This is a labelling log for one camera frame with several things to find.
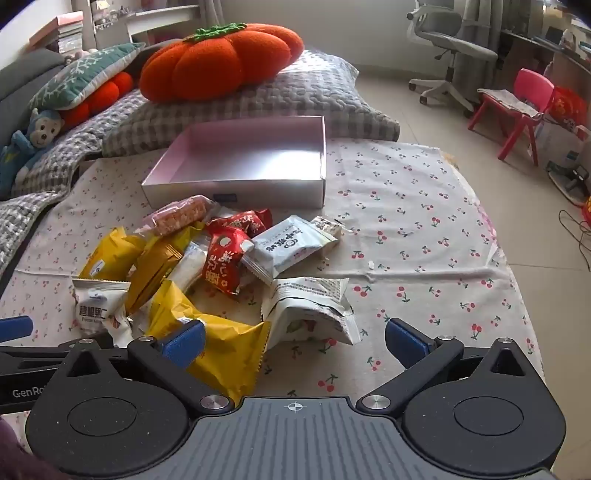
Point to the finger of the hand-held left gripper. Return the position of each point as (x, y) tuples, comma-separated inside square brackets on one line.
[(14, 330), (27, 357)]

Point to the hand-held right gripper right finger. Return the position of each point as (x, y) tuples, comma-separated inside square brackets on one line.
[(406, 344)]

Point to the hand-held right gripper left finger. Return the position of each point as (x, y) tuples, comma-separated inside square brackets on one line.
[(184, 344)]

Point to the yellow snack packet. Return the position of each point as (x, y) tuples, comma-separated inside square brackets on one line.
[(221, 350), (111, 251)]

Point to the clear rice cake packet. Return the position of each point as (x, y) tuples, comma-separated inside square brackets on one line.
[(189, 267)]

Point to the golden snack packet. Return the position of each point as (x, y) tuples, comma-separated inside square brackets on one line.
[(152, 270)]

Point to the white brown snack packet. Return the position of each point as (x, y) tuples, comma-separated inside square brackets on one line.
[(97, 304)]

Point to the red snack packet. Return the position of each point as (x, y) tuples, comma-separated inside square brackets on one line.
[(226, 258), (249, 224)]

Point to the pink snack packet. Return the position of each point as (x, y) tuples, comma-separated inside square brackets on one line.
[(178, 216)]

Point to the white black print snack packet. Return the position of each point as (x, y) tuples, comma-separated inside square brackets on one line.
[(286, 247)]

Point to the pink cardboard box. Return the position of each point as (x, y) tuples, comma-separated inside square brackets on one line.
[(249, 152)]

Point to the person's left forearm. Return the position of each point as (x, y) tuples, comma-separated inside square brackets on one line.
[(23, 452)]

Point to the cherry print bed sheet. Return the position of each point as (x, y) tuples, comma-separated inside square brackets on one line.
[(415, 207)]

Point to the grey checked blanket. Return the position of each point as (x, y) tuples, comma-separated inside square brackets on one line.
[(60, 157)]

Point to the blue monkey plush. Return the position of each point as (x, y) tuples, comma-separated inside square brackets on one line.
[(41, 131)]

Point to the large red printed bag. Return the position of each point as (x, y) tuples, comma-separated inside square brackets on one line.
[(588, 206)]

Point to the black device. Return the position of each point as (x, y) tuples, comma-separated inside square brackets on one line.
[(572, 177)]

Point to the white shopping bag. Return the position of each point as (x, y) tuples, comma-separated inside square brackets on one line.
[(558, 147)]

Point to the dark grey cushion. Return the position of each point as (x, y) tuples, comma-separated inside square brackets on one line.
[(27, 74)]

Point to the grey checked pillow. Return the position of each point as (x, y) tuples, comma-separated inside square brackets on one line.
[(277, 101)]

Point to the green snowflake cushion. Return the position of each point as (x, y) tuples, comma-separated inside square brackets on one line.
[(78, 78)]

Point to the paper on chair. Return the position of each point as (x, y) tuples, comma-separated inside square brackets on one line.
[(508, 101)]

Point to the small orange lobed cushion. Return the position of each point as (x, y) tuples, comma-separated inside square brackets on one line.
[(115, 85)]

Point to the orange pumpkin cushion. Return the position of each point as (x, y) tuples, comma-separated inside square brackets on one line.
[(221, 60)]

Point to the red gift bag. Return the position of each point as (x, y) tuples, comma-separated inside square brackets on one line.
[(570, 108)]

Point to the pink child chair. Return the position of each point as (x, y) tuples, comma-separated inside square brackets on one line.
[(533, 85)]

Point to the stack of books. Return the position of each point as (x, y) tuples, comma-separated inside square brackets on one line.
[(60, 34)]

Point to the grey office chair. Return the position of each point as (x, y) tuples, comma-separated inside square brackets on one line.
[(450, 46)]

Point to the wooden desk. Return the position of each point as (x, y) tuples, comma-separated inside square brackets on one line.
[(563, 60)]

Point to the white shelf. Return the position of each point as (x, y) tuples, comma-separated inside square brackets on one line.
[(152, 18)]

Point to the grey curtain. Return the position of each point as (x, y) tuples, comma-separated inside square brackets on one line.
[(482, 16)]

